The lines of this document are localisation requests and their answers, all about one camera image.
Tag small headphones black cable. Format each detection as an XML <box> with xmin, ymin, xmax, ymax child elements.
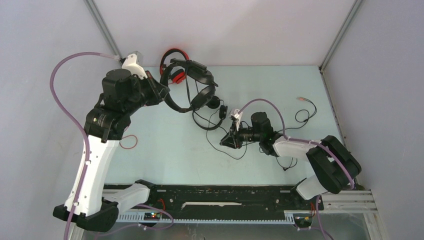
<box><xmin>205</xmin><ymin>107</ymin><xmax>299</xmax><ymax>171</ymax></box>

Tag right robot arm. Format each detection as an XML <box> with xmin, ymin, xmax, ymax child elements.
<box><xmin>219</xmin><ymin>112</ymin><xmax>362</xmax><ymax>209</ymax></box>

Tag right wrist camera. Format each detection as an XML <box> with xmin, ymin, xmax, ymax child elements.
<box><xmin>230</xmin><ymin>108</ymin><xmax>243</xmax><ymax>131</ymax></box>

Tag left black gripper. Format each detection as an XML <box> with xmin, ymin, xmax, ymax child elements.
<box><xmin>123</xmin><ymin>70</ymin><xmax>170</xmax><ymax>115</ymax></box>

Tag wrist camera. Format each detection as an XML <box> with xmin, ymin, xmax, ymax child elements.
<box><xmin>121</xmin><ymin>51</ymin><xmax>148</xmax><ymax>79</ymax></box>
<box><xmin>230</xmin><ymin>108</ymin><xmax>243</xmax><ymax>131</ymax></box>

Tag aluminium frame rail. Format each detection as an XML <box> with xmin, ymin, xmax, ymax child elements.
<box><xmin>76</xmin><ymin>188</ymin><xmax>379</xmax><ymax>226</ymax></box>

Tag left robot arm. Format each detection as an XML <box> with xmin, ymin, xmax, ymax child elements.
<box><xmin>53</xmin><ymin>69</ymin><xmax>170</xmax><ymax>232</ymax></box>

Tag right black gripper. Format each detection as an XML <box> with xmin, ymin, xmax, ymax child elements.
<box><xmin>219</xmin><ymin>120</ymin><xmax>263</xmax><ymax>149</ymax></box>

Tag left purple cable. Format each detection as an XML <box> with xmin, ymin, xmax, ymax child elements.
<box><xmin>49</xmin><ymin>51</ymin><xmax>123</xmax><ymax>240</ymax></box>

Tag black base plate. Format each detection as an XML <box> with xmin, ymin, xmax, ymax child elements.
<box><xmin>102</xmin><ymin>184</ymin><xmax>326</xmax><ymax>222</ymax></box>

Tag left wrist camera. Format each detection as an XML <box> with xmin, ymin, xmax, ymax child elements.
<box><xmin>121</xmin><ymin>51</ymin><xmax>148</xmax><ymax>79</ymax></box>

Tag red headphones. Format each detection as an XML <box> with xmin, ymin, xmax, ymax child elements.
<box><xmin>159</xmin><ymin>48</ymin><xmax>190</xmax><ymax>85</ymax></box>

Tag large headphones black cable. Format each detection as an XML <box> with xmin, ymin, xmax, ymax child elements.
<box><xmin>183</xmin><ymin>61</ymin><xmax>318</xmax><ymax>133</ymax></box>

